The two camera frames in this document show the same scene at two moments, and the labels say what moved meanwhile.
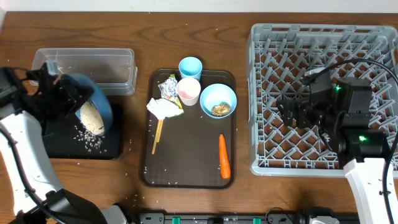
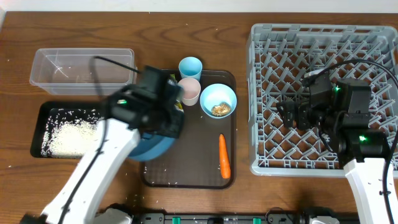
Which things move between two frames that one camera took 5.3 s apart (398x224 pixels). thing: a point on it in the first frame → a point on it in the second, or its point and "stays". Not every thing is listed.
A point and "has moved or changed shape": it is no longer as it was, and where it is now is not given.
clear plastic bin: x=113 y=70 stays
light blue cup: x=190 y=67 stays
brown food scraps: x=222 y=109 stays
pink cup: x=188 y=89 stays
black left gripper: x=66 y=89 → x=176 y=130
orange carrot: x=224 y=164 stays
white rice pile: x=92 y=126 has moved or changed shape
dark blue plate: x=101 y=103 → x=152 y=146
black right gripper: x=301 y=106 stays
